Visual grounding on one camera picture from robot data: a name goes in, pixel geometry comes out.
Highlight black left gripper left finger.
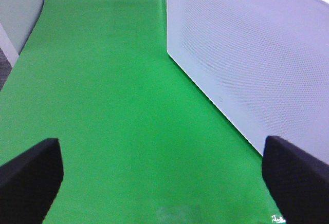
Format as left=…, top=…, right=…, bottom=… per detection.
left=1, top=138, right=64, bottom=223

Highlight white microwave door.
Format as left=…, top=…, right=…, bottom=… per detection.
left=166, top=0, right=328, bottom=162

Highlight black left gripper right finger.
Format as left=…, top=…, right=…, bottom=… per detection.
left=261, top=136, right=328, bottom=223

